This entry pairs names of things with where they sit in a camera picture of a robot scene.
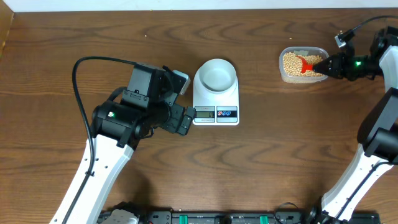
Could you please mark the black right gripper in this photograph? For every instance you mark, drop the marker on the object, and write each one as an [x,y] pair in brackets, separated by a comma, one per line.
[337,70]

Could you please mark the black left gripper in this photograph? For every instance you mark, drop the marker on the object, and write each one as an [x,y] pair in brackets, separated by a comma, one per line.
[173,124]

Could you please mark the red plastic measuring scoop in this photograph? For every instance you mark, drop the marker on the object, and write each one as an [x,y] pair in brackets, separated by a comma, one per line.
[305,65]

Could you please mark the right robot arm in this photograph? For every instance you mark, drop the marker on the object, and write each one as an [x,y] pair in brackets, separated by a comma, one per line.
[377,136]

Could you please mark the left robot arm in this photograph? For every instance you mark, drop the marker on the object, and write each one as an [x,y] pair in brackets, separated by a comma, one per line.
[131,113]

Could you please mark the white digital kitchen scale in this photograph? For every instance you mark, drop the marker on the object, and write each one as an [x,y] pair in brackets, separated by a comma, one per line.
[215,108]

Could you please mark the grey round bowl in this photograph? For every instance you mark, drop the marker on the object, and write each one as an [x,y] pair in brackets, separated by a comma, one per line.
[217,75]

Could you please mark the clear plastic container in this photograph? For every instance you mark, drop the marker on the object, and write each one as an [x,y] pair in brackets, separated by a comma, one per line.
[305,51]

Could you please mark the pile of soybeans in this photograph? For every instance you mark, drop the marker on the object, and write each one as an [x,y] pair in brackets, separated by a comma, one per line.
[293,64]

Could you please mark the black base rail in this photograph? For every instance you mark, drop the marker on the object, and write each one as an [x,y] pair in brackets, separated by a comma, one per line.
[127,212]

